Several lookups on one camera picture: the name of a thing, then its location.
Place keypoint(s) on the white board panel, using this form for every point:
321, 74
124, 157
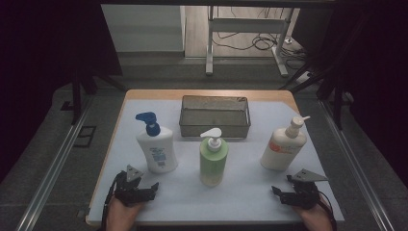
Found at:
142, 29

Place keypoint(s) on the metal mesh basket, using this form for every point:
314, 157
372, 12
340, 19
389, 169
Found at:
215, 120

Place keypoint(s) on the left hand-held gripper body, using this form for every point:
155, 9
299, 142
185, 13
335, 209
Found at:
128, 192

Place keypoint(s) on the white metal desk frame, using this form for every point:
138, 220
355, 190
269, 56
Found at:
247, 25

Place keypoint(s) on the pale blue table mat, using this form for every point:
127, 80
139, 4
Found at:
243, 192

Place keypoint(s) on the white power strip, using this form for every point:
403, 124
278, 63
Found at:
304, 78

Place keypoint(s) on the aluminium rail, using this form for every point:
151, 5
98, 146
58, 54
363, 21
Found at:
51, 173
356, 166

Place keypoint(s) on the green bottle with white pump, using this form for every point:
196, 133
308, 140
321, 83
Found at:
213, 160

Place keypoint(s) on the black stand legs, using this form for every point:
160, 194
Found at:
336, 102
77, 96

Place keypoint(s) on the person's right hand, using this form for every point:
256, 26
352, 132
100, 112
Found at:
316, 219

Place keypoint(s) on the white bottle with blue pump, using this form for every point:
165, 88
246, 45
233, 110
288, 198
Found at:
158, 150

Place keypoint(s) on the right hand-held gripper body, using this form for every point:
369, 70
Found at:
303, 192

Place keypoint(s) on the dark curtain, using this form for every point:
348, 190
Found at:
38, 64
372, 64

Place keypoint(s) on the cream pump bottle orange label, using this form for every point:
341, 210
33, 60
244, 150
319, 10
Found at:
282, 147

